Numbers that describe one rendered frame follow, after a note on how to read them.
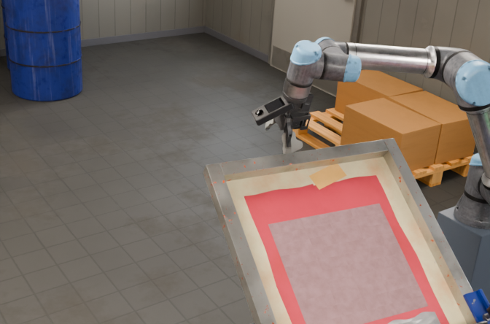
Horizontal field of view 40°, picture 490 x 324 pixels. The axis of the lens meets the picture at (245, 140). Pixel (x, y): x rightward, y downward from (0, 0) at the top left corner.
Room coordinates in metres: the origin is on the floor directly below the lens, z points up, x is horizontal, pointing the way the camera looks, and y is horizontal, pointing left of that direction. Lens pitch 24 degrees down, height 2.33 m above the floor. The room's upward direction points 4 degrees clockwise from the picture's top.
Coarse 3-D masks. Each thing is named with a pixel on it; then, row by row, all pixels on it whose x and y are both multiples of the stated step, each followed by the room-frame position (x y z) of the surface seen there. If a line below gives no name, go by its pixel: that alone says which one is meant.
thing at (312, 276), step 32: (288, 192) 1.58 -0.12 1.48; (256, 224) 1.47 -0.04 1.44; (288, 224) 1.50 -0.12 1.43; (320, 224) 1.52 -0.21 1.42; (288, 256) 1.42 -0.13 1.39; (320, 256) 1.44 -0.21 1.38; (288, 288) 1.35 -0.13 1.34; (320, 288) 1.37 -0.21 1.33; (352, 288) 1.39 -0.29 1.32; (320, 320) 1.30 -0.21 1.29; (352, 320) 1.32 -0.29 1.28
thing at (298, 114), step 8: (288, 96) 1.77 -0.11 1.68; (312, 96) 1.80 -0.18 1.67; (296, 104) 1.79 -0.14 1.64; (304, 104) 1.80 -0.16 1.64; (288, 112) 1.79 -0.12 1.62; (296, 112) 1.80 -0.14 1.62; (304, 112) 1.81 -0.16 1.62; (280, 120) 1.80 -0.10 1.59; (288, 120) 1.77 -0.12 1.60; (296, 120) 1.79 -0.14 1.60; (304, 120) 1.81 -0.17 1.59; (280, 128) 1.80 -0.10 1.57; (296, 128) 1.81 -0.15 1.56; (304, 128) 1.81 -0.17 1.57
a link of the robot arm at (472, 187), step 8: (472, 160) 2.00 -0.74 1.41; (480, 160) 1.98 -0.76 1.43; (472, 168) 1.99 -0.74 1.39; (480, 168) 1.97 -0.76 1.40; (472, 176) 1.98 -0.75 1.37; (480, 176) 1.95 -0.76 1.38; (472, 184) 1.98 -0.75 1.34; (480, 184) 1.93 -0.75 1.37; (472, 192) 1.97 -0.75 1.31; (480, 192) 1.93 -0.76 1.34
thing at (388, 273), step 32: (320, 192) 1.61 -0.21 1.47; (352, 192) 1.64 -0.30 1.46; (384, 192) 1.67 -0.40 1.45; (352, 224) 1.55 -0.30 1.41; (384, 224) 1.58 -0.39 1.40; (352, 256) 1.47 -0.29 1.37; (384, 256) 1.49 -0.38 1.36; (416, 256) 1.52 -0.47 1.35; (384, 288) 1.41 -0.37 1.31; (416, 288) 1.44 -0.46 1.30; (384, 320) 1.34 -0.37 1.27
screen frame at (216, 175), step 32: (256, 160) 1.60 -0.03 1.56; (288, 160) 1.63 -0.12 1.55; (320, 160) 1.66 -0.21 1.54; (352, 160) 1.72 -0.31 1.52; (224, 192) 1.49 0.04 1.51; (416, 192) 1.66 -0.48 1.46; (224, 224) 1.43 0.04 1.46; (448, 256) 1.51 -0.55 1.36; (256, 288) 1.29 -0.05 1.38; (256, 320) 1.24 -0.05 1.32
